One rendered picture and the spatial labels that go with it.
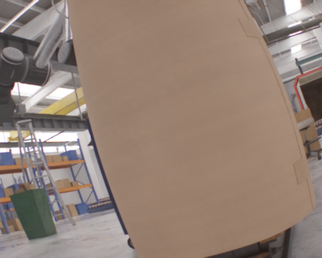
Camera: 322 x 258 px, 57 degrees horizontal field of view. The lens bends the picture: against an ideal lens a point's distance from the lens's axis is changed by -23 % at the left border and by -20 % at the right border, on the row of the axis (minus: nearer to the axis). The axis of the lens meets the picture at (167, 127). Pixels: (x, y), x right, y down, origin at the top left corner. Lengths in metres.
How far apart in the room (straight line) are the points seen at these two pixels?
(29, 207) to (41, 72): 3.31
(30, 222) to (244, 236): 4.89
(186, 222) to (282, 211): 0.20
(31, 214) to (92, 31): 4.69
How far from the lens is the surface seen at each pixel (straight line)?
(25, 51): 9.82
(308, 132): 4.28
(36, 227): 5.37
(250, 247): 0.84
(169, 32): 0.72
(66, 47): 1.56
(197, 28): 0.70
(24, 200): 5.37
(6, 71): 2.25
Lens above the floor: 0.40
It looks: 8 degrees up
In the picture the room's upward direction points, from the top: 18 degrees counter-clockwise
